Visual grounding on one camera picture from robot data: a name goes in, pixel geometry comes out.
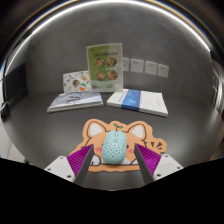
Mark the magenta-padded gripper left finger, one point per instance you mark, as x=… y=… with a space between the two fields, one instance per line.
x=68 y=166

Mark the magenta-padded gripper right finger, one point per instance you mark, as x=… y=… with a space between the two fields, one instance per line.
x=160 y=165

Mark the mint green perforated computer mouse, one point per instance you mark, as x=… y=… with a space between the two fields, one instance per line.
x=114 y=148

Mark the orange fox-shaped mouse pad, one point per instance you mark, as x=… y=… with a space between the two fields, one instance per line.
x=96 y=131

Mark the white book with blue band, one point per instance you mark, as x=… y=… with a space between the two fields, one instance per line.
x=150 y=101

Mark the grey striped flat book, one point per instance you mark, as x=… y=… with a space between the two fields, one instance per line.
x=75 y=100

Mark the white colourful printed card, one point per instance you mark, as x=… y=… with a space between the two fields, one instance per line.
x=76 y=81

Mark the green standing food book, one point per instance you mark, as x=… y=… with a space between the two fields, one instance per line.
x=105 y=66

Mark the white ceiling light strip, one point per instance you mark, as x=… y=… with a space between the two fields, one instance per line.
x=110 y=2

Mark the white wall socket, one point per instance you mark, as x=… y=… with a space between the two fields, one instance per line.
x=151 y=68
x=126 y=64
x=137 y=65
x=163 y=70

